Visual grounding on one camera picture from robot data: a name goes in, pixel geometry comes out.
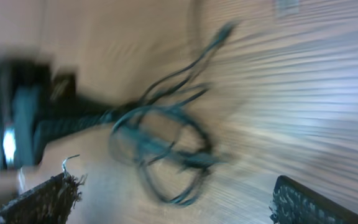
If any black usb cable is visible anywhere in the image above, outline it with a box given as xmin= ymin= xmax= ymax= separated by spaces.
xmin=107 ymin=21 xmax=239 ymax=208

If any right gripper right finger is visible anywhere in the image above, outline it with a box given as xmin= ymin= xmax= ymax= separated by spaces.
xmin=269 ymin=175 xmax=358 ymax=224

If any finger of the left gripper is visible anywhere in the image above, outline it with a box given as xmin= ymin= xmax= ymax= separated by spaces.
xmin=33 ymin=103 xmax=129 ymax=149

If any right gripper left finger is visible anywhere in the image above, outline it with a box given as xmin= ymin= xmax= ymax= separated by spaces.
xmin=0 ymin=172 xmax=86 ymax=224

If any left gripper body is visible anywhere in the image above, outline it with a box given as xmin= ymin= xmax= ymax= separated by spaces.
xmin=0 ymin=57 xmax=76 ymax=170

